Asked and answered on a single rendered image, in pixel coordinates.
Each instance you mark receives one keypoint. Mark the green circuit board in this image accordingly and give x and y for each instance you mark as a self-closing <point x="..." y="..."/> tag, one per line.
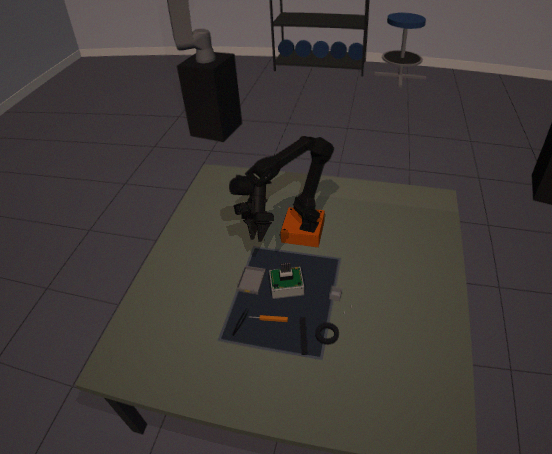
<point x="287" y="283"/>

